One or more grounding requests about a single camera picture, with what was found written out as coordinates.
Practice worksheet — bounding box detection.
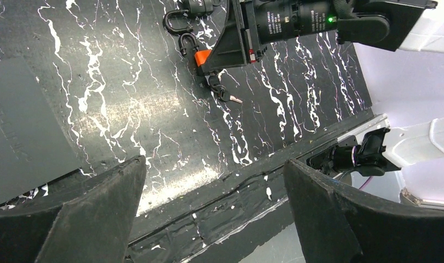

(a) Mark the black box at front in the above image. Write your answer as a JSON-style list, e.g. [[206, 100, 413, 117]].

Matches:
[[0, 58, 81, 205]]

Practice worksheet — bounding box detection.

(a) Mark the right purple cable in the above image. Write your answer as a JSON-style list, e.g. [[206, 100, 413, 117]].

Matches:
[[357, 176, 373, 191]]

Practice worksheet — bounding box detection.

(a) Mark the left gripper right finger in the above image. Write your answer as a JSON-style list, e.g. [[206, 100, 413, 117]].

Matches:
[[283, 159, 444, 262]]

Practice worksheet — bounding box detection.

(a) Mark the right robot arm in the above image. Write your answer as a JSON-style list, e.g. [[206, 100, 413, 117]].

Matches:
[[195, 1, 444, 176]]

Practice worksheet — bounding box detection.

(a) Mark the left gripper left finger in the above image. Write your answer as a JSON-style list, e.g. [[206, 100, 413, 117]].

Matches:
[[0, 156, 147, 262]]

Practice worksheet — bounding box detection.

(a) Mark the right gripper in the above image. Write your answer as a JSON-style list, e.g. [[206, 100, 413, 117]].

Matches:
[[197, 1, 267, 76]]

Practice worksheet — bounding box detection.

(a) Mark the orange and black padlock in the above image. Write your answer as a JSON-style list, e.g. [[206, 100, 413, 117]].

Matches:
[[178, 33, 221, 88]]

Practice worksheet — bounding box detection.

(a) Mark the key bunch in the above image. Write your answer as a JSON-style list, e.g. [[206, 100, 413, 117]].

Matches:
[[206, 75, 243, 104]]

